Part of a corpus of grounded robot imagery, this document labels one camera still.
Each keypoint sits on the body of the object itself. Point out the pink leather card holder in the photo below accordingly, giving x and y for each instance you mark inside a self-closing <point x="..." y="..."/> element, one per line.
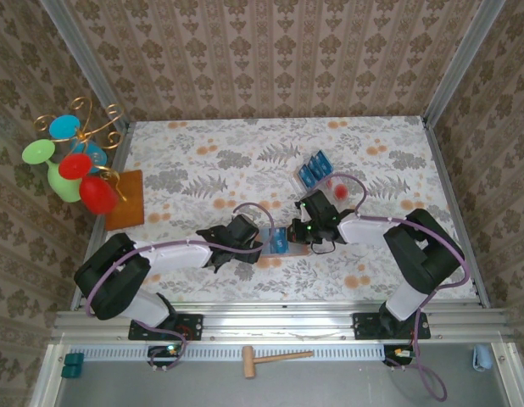
<point x="297" y="251"/>

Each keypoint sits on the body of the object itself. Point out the blue credit card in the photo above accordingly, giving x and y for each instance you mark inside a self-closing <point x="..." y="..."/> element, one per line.
<point x="280" y="242"/>
<point x="306" y="174"/>
<point x="322" y="164"/>

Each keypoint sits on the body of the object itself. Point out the clear acrylic card stand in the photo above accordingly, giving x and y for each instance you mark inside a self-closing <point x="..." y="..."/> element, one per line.
<point x="315" y="188"/>

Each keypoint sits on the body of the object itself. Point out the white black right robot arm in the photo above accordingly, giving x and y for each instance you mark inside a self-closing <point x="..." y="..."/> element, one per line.
<point x="364" y="231"/>

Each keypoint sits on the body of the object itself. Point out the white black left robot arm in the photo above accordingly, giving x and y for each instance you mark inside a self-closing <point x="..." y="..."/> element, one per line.
<point x="173" y="254"/>

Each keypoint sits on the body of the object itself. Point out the pink card with red circle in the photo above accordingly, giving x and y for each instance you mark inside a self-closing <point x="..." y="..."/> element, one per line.
<point x="340" y="191"/>

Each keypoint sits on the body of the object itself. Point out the floral tablecloth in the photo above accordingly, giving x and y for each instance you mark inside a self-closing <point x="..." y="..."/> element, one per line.
<point x="330" y="280"/>

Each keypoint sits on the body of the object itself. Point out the wooden mallet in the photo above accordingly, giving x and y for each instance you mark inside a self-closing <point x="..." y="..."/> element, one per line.
<point x="249" y="362"/>

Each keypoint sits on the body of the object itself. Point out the orange wooden board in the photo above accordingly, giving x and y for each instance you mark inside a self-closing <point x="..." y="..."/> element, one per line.
<point x="130" y="207"/>

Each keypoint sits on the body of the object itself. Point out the small black controller board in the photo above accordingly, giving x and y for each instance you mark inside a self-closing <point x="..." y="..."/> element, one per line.
<point x="397" y="355"/>
<point x="164" y="354"/>

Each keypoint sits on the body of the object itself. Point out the grey metal shelf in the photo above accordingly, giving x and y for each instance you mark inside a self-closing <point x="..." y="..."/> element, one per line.
<point x="330" y="386"/>

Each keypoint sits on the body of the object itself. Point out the red plastic wine glass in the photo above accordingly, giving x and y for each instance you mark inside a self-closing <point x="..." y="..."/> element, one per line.
<point x="96" y="195"/>

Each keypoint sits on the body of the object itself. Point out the teal plastic clamp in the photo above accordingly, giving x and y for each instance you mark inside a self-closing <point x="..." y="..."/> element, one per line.
<point x="71" y="372"/>
<point x="74" y="359"/>

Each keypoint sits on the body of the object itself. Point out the blue plastic wine glass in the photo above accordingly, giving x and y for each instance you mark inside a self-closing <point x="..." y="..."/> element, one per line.
<point x="65" y="126"/>

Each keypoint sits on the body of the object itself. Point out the green plastic wine glass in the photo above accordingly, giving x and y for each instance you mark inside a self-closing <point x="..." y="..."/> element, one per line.
<point x="38" y="152"/>

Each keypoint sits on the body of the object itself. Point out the light blue cloth roll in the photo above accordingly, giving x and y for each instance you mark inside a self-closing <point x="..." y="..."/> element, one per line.
<point x="482" y="358"/>

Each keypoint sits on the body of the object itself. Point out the long aluminium mounting rail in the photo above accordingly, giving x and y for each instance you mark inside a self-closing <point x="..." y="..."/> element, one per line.
<point x="279" y="322"/>

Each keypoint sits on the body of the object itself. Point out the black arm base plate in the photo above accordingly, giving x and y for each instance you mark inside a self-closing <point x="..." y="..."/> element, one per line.
<point x="194" y="326"/>
<point x="364" y="326"/>

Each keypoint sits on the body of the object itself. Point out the aluminium table side rail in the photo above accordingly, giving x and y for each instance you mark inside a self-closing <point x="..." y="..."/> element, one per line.
<point x="442" y="169"/>
<point x="120" y="154"/>

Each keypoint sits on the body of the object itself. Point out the aluminium frame post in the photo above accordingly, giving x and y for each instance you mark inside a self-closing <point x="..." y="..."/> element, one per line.
<point x="78" y="51"/>
<point x="467" y="51"/>

